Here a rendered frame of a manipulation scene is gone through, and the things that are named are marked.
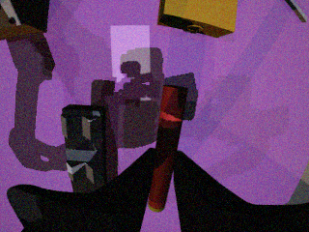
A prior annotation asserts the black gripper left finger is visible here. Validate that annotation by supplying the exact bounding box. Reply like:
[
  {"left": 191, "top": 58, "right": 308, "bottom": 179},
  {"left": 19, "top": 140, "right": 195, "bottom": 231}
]
[{"left": 7, "top": 147, "right": 155, "bottom": 232}]

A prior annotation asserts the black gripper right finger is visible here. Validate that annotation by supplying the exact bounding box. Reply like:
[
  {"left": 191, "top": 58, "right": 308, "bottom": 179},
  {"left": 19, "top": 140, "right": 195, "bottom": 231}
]
[{"left": 174, "top": 151, "right": 309, "bottom": 232}]

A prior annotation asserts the dark red cylinder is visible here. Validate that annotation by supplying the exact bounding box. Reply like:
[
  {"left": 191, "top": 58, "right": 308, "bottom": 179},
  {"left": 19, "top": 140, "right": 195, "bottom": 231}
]
[{"left": 148, "top": 85, "right": 188, "bottom": 213}]

